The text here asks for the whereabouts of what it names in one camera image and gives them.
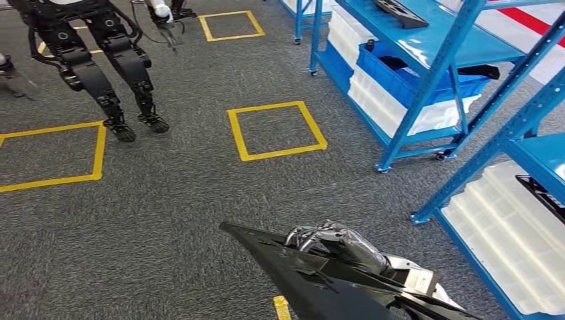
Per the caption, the blue plastic crate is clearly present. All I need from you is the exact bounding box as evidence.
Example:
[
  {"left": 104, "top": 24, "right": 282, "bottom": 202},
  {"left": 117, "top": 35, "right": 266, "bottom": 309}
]
[{"left": 356, "top": 39, "right": 492, "bottom": 109}]

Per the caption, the yellow floor tape square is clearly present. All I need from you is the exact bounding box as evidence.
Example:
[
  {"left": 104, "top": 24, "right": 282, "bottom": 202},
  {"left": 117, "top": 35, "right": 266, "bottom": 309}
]
[
  {"left": 273, "top": 295, "right": 292, "bottom": 320},
  {"left": 37, "top": 25, "right": 105, "bottom": 59},
  {"left": 0, "top": 120, "right": 108, "bottom": 193},
  {"left": 227, "top": 100, "right": 328, "bottom": 162}
]

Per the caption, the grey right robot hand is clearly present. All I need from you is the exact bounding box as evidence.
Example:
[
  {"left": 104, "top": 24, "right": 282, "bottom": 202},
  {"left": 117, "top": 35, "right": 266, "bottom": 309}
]
[{"left": 283, "top": 221, "right": 394, "bottom": 275}]

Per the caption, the white plastic crate stack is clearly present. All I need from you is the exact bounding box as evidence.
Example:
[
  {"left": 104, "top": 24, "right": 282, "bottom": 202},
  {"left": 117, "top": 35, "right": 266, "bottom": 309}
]
[
  {"left": 328, "top": 5, "right": 376, "bottom": 54},
  {"left": 347, "top": 66, "right": 482, "bottom": 138},
  {"left": 441, "top": 161, "right": 565, "bottom": 317}
]

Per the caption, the blue metal shelf rack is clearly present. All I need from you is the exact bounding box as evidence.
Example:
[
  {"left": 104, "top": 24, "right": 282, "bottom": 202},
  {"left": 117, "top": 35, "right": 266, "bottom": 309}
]
[
  {"left": 409, "top": 66, "right": 565, "bottom": 320},
  {"left": 308, "top": 0, "right": 565, "bottom": 174},
  {"left": 278, "top": 0, "right": 332, "bottom": 45}
]

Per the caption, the black plastic panel part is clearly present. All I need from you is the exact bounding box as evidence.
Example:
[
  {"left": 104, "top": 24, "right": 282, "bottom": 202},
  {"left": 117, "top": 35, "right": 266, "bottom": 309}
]
[
  {"left": 374, "top": 0, "right": 430, "bottom": 30},
  {"left": 219, "top": 221, "right": 483, "bottom": 320}
]

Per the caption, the long black trim part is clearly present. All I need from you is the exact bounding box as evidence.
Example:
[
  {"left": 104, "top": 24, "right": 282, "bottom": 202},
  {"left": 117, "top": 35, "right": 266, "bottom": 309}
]
[{"left": 515, "top": 174, "right": 565, "bottom": 224}]

